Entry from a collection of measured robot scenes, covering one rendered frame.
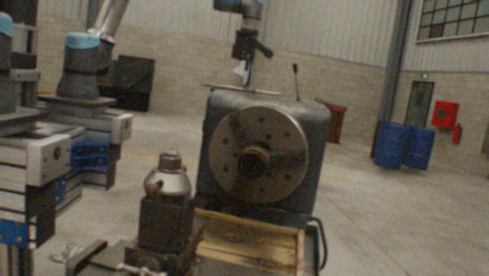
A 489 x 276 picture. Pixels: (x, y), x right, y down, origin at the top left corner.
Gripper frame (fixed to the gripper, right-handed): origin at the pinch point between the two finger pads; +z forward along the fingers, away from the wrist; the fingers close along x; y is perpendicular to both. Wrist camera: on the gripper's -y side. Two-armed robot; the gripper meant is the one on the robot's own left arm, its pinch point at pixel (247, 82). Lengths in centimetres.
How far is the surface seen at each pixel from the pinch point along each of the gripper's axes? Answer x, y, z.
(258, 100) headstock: 13.9, -7.1, 5.4
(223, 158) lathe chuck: 31.9, -1.5, 24.5
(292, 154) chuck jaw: 35.9, -22.4, 18.4
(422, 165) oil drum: -636, -303, 120
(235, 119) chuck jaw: 35.9, -4.0, 11.0
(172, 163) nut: 90, -5, 13
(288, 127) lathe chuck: 31.9, -20.0, 11.4
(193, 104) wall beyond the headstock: -922, 308, 100
